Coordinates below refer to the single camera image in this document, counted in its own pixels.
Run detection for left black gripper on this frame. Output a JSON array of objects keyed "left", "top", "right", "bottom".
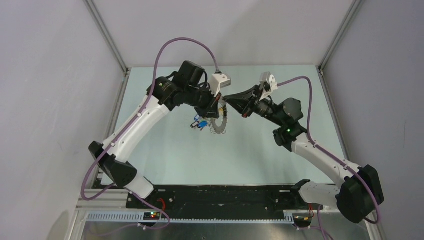
[{"left": 184, "top": 83, "right": 222, "bottom": 120}]

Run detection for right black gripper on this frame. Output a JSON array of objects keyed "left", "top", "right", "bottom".
[{"left": 223, "top": 85, "right": 285, "bottom": 127}]

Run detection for keys with tags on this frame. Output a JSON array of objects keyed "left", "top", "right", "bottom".
[{"left": 196, "top": 120, "right": 209, "bottom": 130}]

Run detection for large metal keyring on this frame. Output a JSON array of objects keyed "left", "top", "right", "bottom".
[{"left": 209, "top": 102, "right": 229, "bottom": 135}]

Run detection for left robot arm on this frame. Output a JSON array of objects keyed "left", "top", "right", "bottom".
[{"left": 88, "top": 60, "right": 230, "bottom": 208}]

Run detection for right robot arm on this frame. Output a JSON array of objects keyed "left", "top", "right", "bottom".
[{"left": 223, "top": 85, "right": 384, "bottom": 224}]

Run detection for black key tag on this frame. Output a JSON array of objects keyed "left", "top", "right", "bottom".
[{"left": 190, "top": 121, "right": 199, "bottom": 129}]

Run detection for left controller board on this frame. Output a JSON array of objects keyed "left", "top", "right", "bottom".
[{"left": 143, "top": 211, "right": 162, "bottom": 221}]

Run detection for controller board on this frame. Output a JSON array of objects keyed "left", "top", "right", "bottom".
[
  {"left": 293, "top": 215, "right": 313, "bottom": 222},
  {"left": 143, "top": 211, "right": 162, "bottom": 221}
]

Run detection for right controller board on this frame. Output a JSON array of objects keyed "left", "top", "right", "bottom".
[{"left": 293, "top": 215, "right": 313, "bottom": 222}]

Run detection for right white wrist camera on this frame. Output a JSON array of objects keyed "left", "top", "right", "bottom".
[{"left": 259, "top": 71, "right": 278, "bottom": 101}]

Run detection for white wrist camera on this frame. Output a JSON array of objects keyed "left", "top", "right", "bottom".
[
  {"left": 208, "top": 73, "right": 232, "bottom": 97},
  {"left": 259, "top": 71, "right": 278, "bottom": 101}
]

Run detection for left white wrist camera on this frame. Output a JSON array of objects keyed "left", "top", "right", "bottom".
[{"left": 208, "top": 73, "right": 232, "bottom": 97}]

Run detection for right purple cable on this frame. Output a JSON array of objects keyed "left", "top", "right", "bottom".
[{"left": 276, "top": 76, "right": 382, "bottom": 225}]

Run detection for purple cable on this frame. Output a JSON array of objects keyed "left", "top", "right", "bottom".
[
  {"left": 80, "top": 37, "right": 222, "bottom": 202},
  {"left": 276, "top": 76, "right": 382, "bottom": 225}
]

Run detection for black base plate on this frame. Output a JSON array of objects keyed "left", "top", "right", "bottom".
[{"left": 146, "top": 184, "right": 310, "bottom": 220}]

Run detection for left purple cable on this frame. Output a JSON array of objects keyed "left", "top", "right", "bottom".
[{"left": 80, "top": 37, "right": 222, "bottom": 202}]

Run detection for slotted cable duct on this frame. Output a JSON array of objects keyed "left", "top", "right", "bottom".
[{"left": 85, "top": 211, "right": 295, "bottom": 224}]

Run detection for right aluminium frame post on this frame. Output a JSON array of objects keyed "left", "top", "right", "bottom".
[{"left": 317, "top": 0, "right": 365, "bottom": 76}]

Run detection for aluminium frame post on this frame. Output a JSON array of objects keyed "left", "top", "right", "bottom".
[
  {"left": 317, "top": 0, "right": 365, "bottom": 76},
  {"left": 83, "top": 0, "right": 129, "bottom": 76}
]

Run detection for left aluminium frame post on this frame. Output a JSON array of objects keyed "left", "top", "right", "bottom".
[{"left": 83, "top": 0, "right": 129, "bottom": 76}]

